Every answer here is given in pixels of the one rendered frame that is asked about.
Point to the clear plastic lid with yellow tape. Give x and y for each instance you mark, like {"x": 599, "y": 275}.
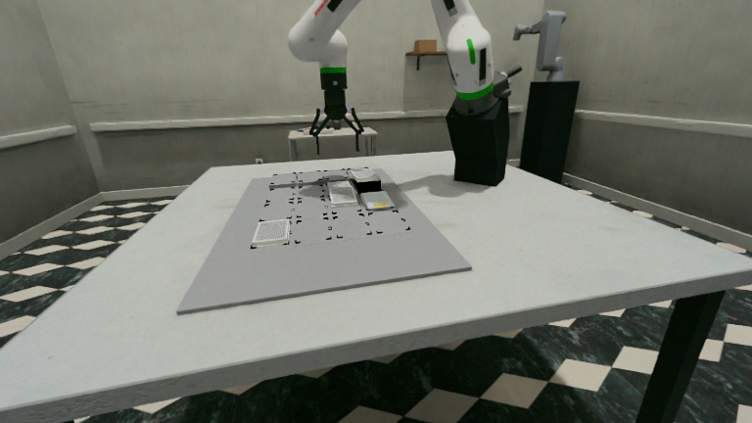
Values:
{"x": 377, "y": 201}

